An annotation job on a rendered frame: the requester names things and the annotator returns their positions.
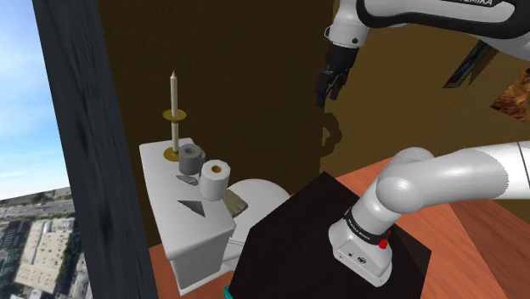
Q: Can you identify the cream candle in gold holder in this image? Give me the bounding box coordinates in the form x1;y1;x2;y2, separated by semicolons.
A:
161;71;188;162

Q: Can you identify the olive green folded cloth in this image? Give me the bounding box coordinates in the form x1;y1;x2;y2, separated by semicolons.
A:
223;190;250;219

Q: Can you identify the brown wall picture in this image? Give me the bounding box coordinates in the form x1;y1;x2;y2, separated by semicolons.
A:
489;68;530;126

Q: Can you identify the white toilet paper roll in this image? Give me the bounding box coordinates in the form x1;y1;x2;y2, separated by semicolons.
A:
200;159;232;202

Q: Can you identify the small grey flat piece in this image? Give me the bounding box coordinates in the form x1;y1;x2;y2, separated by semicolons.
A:
175;174;200;187

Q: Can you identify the dark framed wall picture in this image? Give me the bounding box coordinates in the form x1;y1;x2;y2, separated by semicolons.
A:
442;40;493;89

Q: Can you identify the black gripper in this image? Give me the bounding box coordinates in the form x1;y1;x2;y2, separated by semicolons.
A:
316;42;360;110

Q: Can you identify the window with dark frame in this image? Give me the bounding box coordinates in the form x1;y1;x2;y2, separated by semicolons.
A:
0;0;159;299

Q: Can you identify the grey toilet paper roll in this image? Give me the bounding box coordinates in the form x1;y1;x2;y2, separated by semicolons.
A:
178;143;206;176

